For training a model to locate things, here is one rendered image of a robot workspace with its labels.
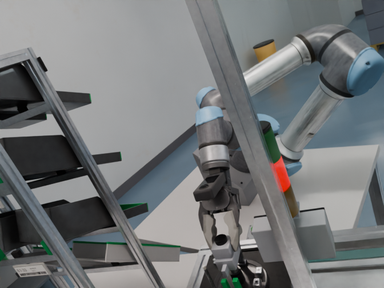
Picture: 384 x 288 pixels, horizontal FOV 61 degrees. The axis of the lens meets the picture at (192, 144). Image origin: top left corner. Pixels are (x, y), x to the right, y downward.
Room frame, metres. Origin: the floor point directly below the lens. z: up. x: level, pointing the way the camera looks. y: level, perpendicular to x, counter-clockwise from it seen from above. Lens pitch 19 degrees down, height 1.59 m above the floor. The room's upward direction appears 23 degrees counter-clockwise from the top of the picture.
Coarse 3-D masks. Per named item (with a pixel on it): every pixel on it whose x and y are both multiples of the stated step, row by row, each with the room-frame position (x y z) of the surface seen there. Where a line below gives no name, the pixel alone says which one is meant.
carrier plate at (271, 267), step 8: (248, 256) 0.73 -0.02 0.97; (256, 256) 0.71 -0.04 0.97; (208, 264) 0.76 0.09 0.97; (264, 264) 0.67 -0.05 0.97; (272, 264) 0.66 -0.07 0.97; (280, 264) 0.65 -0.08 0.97; (216, 272) 0.72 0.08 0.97; (272, 272) 0.64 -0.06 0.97; (280, 272) 0.63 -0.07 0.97; (208, 280) 0.70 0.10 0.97; (272, 280) 0.62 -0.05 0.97; (280, 280) 0.61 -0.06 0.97; (288, 280) 0.60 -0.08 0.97
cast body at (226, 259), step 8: (216, 240) 0.63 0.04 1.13; (224, 240) 0.62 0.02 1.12; (216, 248) 0.62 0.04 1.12; (224, 248) 0.61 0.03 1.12; (232, 248) 0.62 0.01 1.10; (216, 256) 0.62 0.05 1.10; (224, 256) 0.61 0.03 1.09; (232, 256) 0.61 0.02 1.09; (216, 264) 0.62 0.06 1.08; (224, 264) 0.61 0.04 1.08; (232, 264) 0.60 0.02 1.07; (224, 272) 0.59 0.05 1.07
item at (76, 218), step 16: (48, 208) 0.61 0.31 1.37; (64, 208) 0.62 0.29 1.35; (80, 208) 0.65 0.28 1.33; (96, 208) 0.68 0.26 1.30; (128, 208) 0.83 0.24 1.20; (144, 208) 0.78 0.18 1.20; (64, 224) 0.61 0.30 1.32; (80, 224) 0.63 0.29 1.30; (96, 224) 0.66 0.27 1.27; (112, 224) 0.69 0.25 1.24; (32, 240) 0.63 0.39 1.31; (64, 240) 0.60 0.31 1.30
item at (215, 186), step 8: (208, 176) 0.73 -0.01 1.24; (216, 176) 0.71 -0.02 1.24; (224, 176) 0.72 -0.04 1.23; (200, 184) 0.68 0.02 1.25; (208, 184) 0.66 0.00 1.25; (216, 184) 0.66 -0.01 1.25; (200, 192) 0.63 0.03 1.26; (208, 192) 0.62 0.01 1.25; (216, 192) 0.64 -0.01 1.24; (200, 200) 0.63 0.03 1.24; (208, 200) 0.64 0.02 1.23
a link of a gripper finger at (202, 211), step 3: (201, 204) 0.71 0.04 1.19; (201, 207) 0.70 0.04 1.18; (201, 210) 0.70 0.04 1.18; (204, 210) 0.69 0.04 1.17; (207, 210) 0.69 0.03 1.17; (198, 213) 0.70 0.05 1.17; (201, 213) 0.69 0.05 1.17; (204, 213) 0.69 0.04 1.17; (207, 213) 0.69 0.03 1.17; (198, 216) 0.69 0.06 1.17; (201, 216) 0.69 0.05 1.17; (201, 219) 0.69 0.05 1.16; (201, 222) 0.68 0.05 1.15; (201, 225) 0.68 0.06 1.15; (201, 228) 0.68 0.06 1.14
